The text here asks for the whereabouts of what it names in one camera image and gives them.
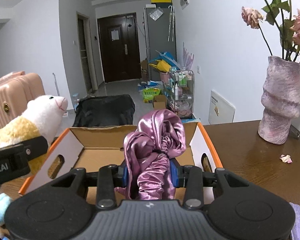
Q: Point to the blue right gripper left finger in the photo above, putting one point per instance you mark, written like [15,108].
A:
[125,176]

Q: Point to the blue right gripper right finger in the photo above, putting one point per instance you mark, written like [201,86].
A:
[174,171]

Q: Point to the pink satin cloth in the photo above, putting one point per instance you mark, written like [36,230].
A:
[159,137]

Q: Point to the white yellow plush toy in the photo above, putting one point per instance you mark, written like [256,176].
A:
[42,117]

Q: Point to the orange cardboard box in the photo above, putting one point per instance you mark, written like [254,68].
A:
[93,148]

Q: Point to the pink ribbed suitcase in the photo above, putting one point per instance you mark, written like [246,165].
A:
[16,90]

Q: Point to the metal storage trolley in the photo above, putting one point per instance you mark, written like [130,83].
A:
[179,91]

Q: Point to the fallen pink petal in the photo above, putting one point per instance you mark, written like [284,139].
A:
[286,159]

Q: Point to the dark brown entry door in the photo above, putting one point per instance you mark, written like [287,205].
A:
[119,47]

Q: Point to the purple textured vase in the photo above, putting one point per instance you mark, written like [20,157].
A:
[280,98]

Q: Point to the grey refrigerator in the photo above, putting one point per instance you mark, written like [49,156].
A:
[156,34]

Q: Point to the yellow box on refrigerator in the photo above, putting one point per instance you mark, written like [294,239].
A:
[161,1]

